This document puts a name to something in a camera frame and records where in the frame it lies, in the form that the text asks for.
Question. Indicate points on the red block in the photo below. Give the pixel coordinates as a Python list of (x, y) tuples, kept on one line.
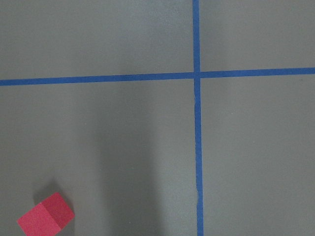
[(47, 218)]

